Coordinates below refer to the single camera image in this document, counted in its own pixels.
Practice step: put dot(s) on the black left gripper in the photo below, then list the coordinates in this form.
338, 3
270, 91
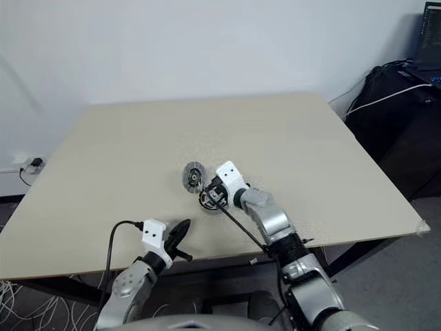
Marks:
172, 247

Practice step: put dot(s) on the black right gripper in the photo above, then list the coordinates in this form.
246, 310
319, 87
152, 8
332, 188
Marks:
217, 193

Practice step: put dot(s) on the grey motor housing copper windings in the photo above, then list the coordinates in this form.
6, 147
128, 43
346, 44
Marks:
208, 204

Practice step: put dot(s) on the silver circuit board cover plate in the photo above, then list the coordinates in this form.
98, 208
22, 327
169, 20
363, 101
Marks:
193, 177

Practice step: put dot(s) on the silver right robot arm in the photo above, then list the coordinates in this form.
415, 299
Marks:
272, 220

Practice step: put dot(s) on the silver robot torso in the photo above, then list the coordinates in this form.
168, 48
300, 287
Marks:
193, 322

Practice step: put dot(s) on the black power adapter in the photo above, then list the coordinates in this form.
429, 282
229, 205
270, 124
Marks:
36, 162

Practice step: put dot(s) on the clear tape piece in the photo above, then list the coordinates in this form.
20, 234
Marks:
423, 228

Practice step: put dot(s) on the black laptop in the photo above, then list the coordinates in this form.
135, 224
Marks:
430, 34

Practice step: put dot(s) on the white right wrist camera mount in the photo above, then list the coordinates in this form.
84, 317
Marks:
229, 176

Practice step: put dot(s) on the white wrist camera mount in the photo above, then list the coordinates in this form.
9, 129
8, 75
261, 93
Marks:
153, 234
229, 176

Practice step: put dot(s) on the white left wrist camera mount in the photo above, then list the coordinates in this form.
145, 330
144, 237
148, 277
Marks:
153, 234

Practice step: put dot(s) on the black table frame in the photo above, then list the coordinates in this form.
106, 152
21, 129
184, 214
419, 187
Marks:
69, 288

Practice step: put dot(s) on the wall power socket with plug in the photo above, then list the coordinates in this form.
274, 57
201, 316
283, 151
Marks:
20, 165

